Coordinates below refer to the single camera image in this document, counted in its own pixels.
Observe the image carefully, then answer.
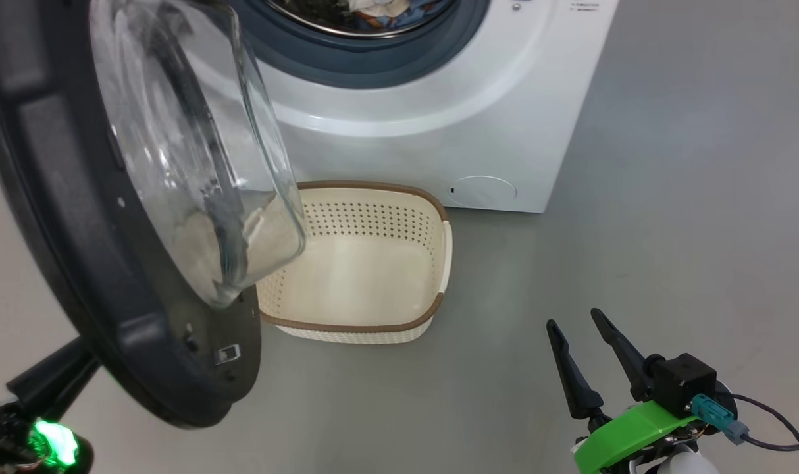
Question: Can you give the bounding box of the stainless steel washing machine drum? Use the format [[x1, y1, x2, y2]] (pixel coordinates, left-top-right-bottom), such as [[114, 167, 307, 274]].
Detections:
[[265, 0, 459, 38]]

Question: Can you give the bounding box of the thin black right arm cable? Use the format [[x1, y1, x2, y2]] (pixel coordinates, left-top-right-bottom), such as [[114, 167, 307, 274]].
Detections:
[[729, 394, 799, 474]]

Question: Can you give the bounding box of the white front-load washing machine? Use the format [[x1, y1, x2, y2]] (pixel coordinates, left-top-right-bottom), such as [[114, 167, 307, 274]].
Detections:
[[232, 0, 621, 213]]

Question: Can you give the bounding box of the pale grey printed garment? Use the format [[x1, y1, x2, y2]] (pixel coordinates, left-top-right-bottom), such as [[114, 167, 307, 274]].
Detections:
[[347, 0, 407, 20]]

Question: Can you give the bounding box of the cream perforated plastic laundry basket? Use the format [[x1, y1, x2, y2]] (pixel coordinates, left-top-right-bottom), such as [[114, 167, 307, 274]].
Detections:
[[256, 181, 453, 345]]

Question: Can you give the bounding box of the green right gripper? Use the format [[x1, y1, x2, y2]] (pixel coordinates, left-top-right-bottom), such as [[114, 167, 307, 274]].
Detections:
[[546, 308, 700, 474]]

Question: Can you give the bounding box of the washer door with glass bowl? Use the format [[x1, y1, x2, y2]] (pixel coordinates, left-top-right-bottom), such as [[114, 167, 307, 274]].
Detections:
[[0, 0, 307, 430]]

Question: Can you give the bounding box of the round white filter cover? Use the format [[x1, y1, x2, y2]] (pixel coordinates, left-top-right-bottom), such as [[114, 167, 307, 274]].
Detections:
[[450, 175, 517, 206]]

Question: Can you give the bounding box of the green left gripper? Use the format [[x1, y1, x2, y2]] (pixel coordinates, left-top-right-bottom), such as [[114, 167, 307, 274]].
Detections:
[[0, 337, 101, 474]]

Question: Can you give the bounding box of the grey rubber door gasket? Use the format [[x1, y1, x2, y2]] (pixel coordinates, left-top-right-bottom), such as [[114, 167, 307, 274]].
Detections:
[[232, 0, 491, 90]]

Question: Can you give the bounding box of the teal camera cable connector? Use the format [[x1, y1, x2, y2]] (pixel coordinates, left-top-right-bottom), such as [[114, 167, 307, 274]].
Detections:
[[692, 394, 749, 445]]

